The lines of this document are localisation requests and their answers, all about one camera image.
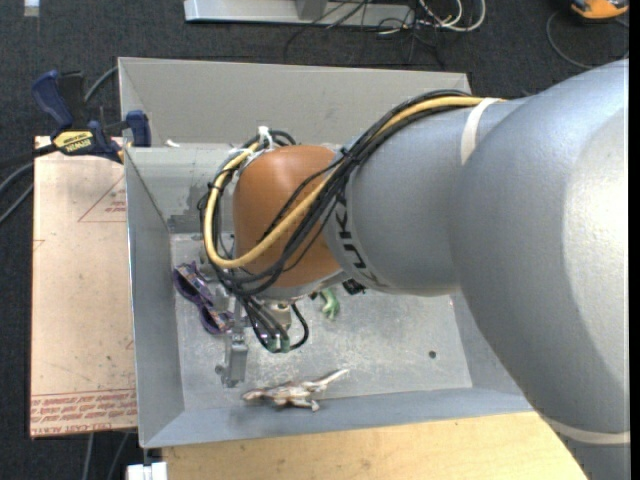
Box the small green toy figure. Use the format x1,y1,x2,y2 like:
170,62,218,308
318,287,342,321

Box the beige toy lizard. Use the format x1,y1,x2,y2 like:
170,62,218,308
240,368,351,413

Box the purple sunglasses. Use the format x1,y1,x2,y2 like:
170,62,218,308
172,261,235,337

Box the grey metal bin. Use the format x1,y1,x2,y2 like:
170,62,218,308
117,56,534,449

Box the brown cardboard board, red print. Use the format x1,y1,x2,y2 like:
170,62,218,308
29,135,139,439

